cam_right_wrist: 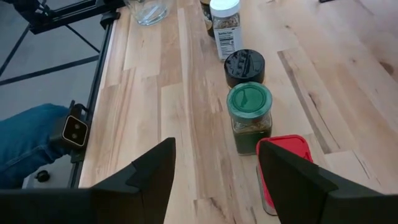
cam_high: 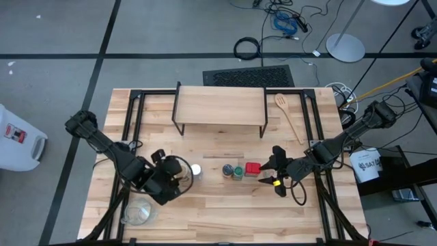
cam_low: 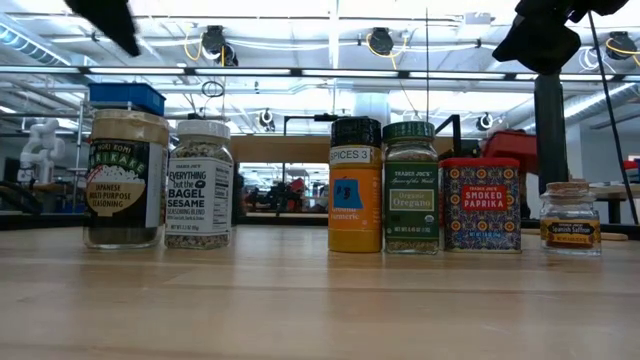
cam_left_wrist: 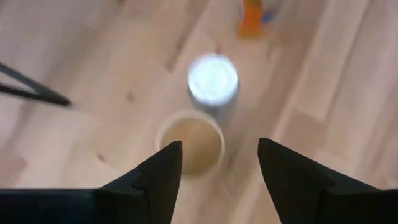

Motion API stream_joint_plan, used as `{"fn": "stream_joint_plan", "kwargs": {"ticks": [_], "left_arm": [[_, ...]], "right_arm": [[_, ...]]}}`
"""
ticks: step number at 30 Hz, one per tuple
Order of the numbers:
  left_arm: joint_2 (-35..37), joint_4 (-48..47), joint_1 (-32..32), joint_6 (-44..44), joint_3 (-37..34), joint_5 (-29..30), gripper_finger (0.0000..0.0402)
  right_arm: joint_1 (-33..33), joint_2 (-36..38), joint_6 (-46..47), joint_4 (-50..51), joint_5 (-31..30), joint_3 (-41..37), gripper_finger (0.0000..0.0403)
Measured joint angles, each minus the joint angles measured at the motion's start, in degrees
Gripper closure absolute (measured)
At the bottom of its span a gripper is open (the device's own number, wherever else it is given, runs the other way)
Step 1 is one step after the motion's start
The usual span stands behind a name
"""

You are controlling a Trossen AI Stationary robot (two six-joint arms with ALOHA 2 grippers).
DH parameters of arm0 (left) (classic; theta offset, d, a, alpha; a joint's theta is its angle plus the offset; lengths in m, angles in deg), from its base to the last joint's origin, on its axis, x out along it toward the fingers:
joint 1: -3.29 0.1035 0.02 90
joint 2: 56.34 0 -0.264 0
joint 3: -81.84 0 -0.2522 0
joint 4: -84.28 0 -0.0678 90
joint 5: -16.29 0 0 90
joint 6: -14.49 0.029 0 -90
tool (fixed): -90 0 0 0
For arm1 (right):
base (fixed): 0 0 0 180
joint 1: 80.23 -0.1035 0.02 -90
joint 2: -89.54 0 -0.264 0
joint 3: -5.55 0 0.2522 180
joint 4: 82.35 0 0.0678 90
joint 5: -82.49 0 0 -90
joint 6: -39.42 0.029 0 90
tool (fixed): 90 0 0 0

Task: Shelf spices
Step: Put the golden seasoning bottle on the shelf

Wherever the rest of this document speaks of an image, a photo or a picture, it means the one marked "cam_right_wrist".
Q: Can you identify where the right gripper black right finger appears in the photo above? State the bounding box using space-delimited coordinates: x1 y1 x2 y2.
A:
257 140 398 224

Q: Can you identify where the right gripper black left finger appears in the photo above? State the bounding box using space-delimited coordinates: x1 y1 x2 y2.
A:
0 138 177 224

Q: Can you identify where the red-lidded spice jar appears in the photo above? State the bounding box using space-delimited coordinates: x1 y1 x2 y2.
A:
256 134 314 217

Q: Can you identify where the green-lid spice jar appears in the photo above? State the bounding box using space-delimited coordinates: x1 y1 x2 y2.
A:
226 81 274 156

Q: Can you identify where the orange spice bottle black lid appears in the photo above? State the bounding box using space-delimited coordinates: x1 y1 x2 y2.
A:
223 49 266 89

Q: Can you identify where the white-lid spice jar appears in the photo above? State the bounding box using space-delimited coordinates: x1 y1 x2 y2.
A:
210 0 244 61

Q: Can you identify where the tall dark jar gold lid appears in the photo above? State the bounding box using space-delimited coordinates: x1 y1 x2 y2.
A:
200 0 216 40

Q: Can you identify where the white panel black knob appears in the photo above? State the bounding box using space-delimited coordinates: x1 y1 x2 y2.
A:
21 154 77 190

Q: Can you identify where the person's leg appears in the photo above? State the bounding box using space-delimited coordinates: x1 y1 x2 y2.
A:
0 103 72 190

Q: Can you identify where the glass measuring cup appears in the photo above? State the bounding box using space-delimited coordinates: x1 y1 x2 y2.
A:
123 0 174 27

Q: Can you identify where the black table-level camera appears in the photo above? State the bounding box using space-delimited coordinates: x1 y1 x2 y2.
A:
49 100 91 164

